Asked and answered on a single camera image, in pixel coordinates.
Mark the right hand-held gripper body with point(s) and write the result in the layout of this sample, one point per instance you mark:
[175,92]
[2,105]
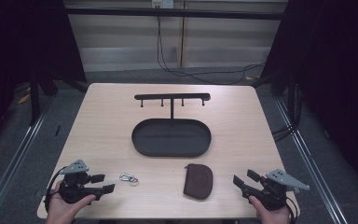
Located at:
[273,194]

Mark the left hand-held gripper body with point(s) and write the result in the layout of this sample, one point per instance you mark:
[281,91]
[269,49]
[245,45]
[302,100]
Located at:
[74,186]

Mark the person's right hand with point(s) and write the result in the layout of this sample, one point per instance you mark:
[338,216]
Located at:
[272,216]

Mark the person's left hand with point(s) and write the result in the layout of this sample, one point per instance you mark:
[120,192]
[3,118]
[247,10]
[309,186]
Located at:
[60,211]

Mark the silver carabiner keyring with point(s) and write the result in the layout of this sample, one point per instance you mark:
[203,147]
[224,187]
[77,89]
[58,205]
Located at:
[127,177]

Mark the brown zip pouch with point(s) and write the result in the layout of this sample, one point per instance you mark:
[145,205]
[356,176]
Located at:
[199,182]

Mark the black key rack with tray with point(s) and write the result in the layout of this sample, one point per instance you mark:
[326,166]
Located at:
[171,138]

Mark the black metal stand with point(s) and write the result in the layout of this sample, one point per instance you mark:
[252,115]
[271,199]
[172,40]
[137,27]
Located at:
[34,99]

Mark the yellow tape strip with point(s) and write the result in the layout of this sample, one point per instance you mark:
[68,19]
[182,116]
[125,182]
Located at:
[24,99]

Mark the black curtain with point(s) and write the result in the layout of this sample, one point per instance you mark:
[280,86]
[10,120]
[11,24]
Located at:
[335,77]
[21,46]

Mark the metal floor rail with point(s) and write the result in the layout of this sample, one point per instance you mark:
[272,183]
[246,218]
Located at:
[310,168]
[12,161]

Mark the black horizontal frame bar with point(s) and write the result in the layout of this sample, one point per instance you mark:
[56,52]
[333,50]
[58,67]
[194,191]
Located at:
[174,13]

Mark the white wall socket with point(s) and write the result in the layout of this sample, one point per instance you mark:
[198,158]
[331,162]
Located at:
[162,3]

